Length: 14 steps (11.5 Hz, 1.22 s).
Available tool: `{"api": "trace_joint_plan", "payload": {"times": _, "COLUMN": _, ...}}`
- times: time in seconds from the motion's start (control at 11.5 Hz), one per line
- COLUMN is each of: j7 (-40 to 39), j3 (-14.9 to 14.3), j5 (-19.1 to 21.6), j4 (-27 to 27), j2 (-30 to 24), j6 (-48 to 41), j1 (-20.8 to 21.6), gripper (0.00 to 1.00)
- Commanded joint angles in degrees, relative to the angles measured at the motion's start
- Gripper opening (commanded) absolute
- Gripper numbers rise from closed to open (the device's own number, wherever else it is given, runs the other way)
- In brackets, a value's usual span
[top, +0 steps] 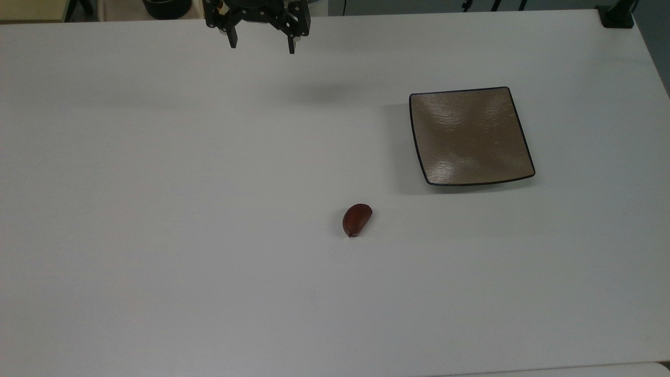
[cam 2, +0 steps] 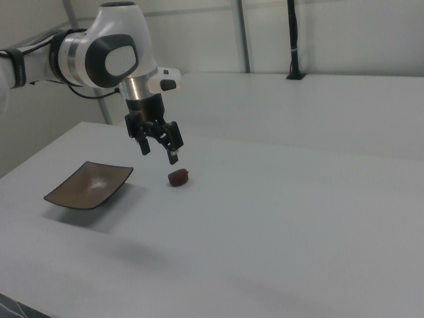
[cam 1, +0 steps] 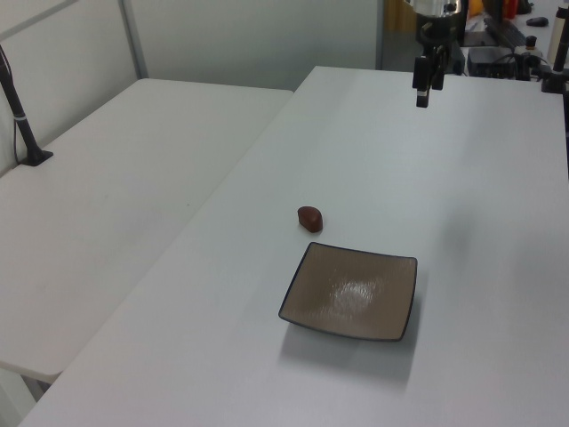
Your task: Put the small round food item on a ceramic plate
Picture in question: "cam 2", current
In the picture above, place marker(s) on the black pole with base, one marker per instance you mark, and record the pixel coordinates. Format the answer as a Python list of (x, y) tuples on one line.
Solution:
[(294, 43)]

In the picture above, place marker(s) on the square brown ceramic plate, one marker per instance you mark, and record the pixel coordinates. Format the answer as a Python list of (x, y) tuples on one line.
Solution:
[(89, 187)]

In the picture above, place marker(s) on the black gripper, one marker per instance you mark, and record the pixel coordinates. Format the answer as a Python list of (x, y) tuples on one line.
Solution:
[(145, 107)]

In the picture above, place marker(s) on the small round brown food item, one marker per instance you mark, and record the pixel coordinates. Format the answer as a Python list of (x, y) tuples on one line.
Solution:
[(179, 177)]

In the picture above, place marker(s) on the dark fabric object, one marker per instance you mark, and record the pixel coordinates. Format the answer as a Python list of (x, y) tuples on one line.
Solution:
[(16, 308)]

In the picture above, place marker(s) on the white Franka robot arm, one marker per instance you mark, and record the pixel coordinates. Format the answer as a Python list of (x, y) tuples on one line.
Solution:
[(116, 36)]

